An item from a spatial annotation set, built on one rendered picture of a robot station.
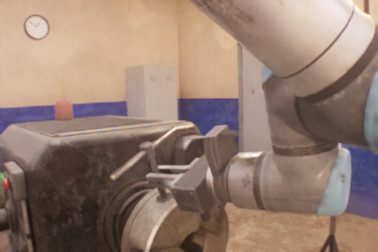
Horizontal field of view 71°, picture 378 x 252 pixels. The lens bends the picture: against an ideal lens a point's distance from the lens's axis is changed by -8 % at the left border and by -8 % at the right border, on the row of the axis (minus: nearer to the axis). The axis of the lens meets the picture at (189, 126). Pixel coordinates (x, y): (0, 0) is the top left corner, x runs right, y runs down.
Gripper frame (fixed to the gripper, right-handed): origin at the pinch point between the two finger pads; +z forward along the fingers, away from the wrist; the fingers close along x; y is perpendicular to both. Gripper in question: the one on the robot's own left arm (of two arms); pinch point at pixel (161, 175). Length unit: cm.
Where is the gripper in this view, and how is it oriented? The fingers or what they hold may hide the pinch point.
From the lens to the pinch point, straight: 57.8
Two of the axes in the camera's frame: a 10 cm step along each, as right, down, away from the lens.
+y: 3.1, 9.1, 3.0
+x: 5.3, -4.2, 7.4
